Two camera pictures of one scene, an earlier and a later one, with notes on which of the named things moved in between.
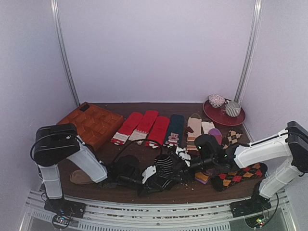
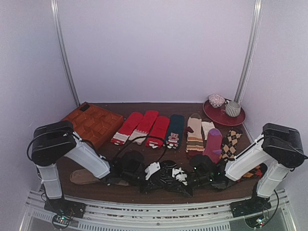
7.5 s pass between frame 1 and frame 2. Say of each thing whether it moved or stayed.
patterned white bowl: stayed
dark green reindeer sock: stayed
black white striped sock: moved
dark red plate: stayed
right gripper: moved
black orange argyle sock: stayed
